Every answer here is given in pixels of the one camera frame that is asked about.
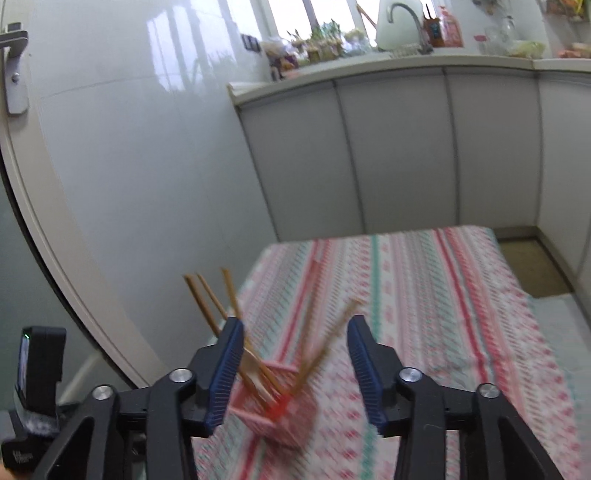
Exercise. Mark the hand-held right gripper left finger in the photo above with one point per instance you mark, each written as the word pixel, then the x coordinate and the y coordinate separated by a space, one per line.
pixel 226 364

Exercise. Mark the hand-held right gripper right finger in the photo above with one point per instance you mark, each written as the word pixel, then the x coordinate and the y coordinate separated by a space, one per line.
pixel 364 364

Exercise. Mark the white plastic spoon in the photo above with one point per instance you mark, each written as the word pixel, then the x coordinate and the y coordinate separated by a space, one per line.
pixel 251 364

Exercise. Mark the wooden chopstick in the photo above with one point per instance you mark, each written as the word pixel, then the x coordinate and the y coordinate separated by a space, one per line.
pixel 232 295
pixel 211 297
pixel 198 304
pixel 323 353

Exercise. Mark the red plastic spoon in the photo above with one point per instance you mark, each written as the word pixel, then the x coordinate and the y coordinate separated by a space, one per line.
pixel 279 408

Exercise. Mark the pink perforated utensil holder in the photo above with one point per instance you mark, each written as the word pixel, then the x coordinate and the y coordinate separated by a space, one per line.
pixel 291 427

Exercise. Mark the patterned red green tablecloth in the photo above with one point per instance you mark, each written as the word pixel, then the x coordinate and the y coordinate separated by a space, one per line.
pixel 438 300

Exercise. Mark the brown floor mat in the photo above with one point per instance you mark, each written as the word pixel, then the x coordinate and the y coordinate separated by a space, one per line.
pixel 535 270

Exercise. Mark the white kitchen cabinet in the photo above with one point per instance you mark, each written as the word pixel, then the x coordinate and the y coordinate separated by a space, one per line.
pixel 392 147

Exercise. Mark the row of potted plants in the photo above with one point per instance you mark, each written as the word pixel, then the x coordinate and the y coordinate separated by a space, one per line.
pixel 318 44

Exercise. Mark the metal faucet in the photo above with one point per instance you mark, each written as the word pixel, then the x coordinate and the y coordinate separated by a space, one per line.
pixel 415 23

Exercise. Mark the pink bottle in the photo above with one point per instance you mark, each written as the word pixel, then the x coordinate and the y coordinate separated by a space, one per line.
pixel 450 27

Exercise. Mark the glass jar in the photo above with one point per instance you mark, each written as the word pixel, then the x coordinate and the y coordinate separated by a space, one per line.
pixel 496 37

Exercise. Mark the black wall switch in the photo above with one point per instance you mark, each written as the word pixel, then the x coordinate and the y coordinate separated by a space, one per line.
pixel 251 42

